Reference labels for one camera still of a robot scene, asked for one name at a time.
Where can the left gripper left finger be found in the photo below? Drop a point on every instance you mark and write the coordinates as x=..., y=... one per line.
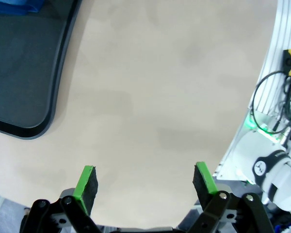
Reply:
x=87, y=187

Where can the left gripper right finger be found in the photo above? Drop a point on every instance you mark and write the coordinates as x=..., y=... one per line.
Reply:
x=203, y=184

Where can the blue cup with yellow inside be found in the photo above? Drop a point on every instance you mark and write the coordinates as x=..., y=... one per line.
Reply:
x=12, y=6

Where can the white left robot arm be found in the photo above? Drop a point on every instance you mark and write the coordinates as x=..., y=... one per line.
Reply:
x=247, y=150

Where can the black plastic serving tray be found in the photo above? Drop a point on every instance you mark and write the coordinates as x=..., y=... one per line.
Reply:
x=19, y=72

